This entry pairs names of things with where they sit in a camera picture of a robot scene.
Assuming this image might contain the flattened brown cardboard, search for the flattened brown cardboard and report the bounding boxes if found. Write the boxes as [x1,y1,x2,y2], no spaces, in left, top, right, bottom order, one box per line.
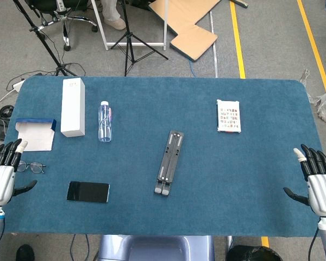
[148,0,222,61]

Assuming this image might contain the black smartphone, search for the black smartphone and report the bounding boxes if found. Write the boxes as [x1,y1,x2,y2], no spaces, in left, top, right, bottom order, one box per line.
[66,181,110,203]

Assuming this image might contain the white metal table frame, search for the white metal table frame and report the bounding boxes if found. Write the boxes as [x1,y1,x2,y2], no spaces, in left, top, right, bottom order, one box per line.
[91,0,169,51]

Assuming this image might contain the black wire-frame eyeglasses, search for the black wire-frame eyeglasses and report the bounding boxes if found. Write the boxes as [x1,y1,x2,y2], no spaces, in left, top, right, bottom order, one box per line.
[17,160,47,175]

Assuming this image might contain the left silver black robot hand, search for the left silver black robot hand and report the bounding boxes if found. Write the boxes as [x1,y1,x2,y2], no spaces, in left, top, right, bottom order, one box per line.
[0,138,38,207]

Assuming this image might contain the person's leg with beige shoe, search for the person's leg with beige shoe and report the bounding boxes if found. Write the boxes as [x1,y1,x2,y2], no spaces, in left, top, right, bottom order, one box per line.
[101,0,127,31]

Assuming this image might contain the blue table cloth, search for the blue table cloth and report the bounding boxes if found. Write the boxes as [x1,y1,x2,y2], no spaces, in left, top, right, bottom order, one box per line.
[2,76,326,237]

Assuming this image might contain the black shoe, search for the black shoe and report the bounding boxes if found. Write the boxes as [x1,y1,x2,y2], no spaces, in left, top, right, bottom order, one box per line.
[15,244,35,261]

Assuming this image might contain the open blue white carton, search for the open blue white carton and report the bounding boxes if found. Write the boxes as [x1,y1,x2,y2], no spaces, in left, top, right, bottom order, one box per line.
[15,117,57,152]

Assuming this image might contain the white printed card pack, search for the white printed card pack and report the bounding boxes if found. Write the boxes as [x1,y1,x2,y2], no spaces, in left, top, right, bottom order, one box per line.
[216,99,243,134]

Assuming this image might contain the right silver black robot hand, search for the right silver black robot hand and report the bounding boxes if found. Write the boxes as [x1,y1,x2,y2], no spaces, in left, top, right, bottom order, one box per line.
[283,144,326,218]

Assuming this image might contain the blue network cable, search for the blue network cable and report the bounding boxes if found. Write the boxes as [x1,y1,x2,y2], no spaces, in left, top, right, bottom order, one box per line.
[188,58,198,78]

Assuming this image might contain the clear plastic water bottle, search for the clear plastic water bottle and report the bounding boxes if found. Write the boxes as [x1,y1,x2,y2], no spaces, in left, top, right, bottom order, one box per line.
[98,101,114,142]

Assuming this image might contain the black tripod stand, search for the black tripod stand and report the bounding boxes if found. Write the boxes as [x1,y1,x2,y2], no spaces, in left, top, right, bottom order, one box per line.
[110,0,169,77]

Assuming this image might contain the white power strip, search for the white power strip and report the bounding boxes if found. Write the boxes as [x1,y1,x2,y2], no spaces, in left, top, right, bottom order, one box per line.
[12,78,27,93]

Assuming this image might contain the office chair base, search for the office chair base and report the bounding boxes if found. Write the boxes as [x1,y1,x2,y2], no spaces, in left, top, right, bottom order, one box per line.
[29,0,99,52]

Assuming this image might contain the black trash bag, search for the black trash bag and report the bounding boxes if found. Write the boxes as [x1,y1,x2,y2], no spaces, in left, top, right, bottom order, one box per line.
[226,244,284,261]

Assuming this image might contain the black light stand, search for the black light stand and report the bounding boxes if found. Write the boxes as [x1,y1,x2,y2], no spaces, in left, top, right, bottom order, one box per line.
[12,0,78,77]

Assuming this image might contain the tall white box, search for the tall white box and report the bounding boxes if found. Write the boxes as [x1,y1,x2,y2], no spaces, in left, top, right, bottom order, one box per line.
[60,78,86,138]

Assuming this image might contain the blue plastic stool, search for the blue plastic stool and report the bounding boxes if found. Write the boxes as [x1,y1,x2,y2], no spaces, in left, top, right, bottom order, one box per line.
[97,234,216,261]

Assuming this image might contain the folded grey laptop stand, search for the folded grey laptop stand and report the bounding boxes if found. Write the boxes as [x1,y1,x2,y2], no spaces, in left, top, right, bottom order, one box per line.
[153,130,185,196]

